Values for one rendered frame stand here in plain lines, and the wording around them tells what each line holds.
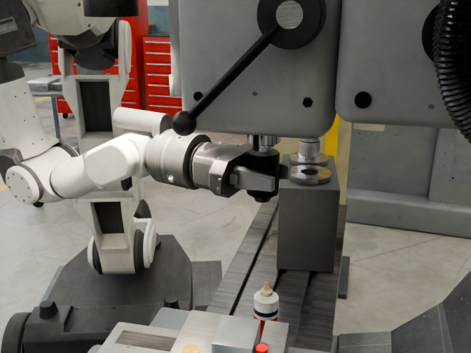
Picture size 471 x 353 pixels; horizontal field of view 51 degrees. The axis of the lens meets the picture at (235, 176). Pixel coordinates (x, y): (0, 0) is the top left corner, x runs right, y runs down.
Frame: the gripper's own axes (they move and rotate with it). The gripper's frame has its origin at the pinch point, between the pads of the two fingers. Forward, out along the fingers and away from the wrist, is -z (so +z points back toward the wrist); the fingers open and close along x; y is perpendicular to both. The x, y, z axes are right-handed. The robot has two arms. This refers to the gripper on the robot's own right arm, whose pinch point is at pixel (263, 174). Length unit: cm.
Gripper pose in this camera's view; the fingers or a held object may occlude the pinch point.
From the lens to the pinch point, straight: 71.1
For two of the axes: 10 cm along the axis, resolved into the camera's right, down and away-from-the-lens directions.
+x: 4.9, -3.1, 8.1
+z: -8.7, -1.8, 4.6
